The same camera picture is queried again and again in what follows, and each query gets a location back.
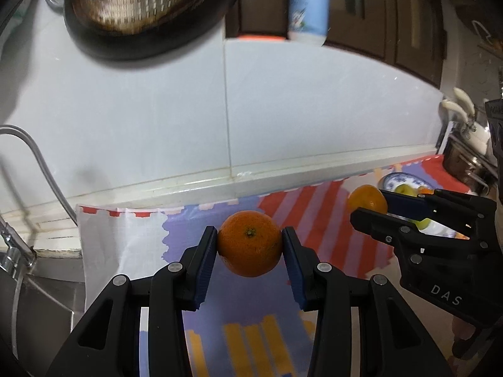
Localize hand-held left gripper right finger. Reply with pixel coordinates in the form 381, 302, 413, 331
281, 226, 453, 377

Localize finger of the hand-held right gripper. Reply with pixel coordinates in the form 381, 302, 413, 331
350, 208, 485, 257
380, 188, 497, 229

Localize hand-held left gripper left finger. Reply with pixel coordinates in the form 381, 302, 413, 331
46, 226, 218, 377

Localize blue and white plate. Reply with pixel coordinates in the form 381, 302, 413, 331
378, 172, 472, 240

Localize orange mandarin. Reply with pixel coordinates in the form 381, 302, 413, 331
348, 184, 389, 216
217, 210, 284, 278

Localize person's right hand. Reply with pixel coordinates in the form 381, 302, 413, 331
451, 316, 478, 358

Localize colourful printed mat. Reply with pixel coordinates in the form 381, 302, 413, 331
76, 155, 472, 377

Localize steel pot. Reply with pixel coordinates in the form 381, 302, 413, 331
442, 135, 496, 198

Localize steel sink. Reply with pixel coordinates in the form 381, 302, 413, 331
0, 267, 88, 364

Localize chrome gooseneck faucet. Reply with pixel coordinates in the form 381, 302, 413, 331
0, 125, 78, 273

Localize white and blue bottle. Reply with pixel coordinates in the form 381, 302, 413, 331
288, 0, 331, 47

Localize steel colander with black rim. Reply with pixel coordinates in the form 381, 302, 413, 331
63, 0, 249, 62

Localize white-handled kettle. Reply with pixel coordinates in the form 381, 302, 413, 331
439, 86, 493, 155

